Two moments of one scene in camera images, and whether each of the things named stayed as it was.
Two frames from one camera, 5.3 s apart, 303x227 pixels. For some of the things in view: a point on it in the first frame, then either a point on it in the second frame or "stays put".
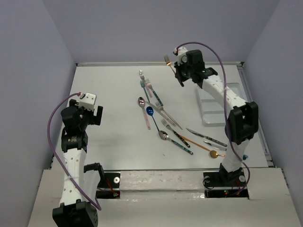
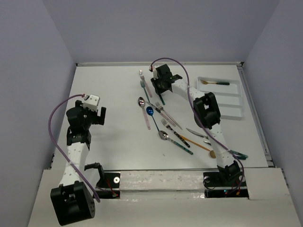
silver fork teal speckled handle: x=149 y=85 → x=162 y=99
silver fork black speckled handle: x=177 y=134 stays put
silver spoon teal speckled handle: x=164 y=135 stays put
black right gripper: x=177 y=74 → x=158 y=90
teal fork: x=143 y=84 stays put
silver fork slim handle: x=160 y=108 stays put
